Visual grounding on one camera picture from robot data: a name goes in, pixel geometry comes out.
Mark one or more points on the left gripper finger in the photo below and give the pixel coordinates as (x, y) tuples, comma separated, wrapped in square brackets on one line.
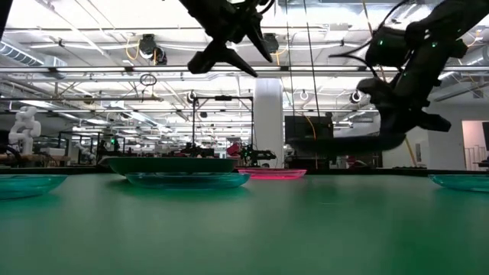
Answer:
[(233, 59), (258, 38)]

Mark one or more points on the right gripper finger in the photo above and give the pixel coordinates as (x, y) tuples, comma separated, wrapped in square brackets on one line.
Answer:
[(386, 123), (399, 133)]

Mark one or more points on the transparent cyan plastic plate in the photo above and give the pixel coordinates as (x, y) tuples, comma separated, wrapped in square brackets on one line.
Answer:
[(187, 181), (462, 182), (26, 185)]

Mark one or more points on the transparent pink plastic plate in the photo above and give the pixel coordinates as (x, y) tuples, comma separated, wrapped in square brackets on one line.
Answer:
[(273, 174)]

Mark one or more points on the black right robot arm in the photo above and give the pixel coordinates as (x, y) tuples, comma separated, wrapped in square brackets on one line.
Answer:
[(431, 46)]

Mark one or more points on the black background robot arm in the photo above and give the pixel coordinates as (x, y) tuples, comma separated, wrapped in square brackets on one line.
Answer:
[(260, 154)]

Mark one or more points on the white pillar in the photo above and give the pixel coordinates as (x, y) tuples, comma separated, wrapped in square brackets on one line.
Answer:
[(269, 122)]

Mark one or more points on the black monitor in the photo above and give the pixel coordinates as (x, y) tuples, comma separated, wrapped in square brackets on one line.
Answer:
[(305, 126)]

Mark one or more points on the large green plastic plate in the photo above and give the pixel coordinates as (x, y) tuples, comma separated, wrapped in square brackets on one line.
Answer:
[(172, 165)]

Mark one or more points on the green table mat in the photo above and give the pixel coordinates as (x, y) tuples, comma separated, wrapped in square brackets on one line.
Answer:
[(244, 237)]

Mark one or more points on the white robot figure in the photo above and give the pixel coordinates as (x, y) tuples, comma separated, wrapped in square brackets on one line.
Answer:
[(24, 130)]

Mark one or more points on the black frame rig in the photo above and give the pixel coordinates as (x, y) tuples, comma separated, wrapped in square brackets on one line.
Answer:
[(223, 98)]

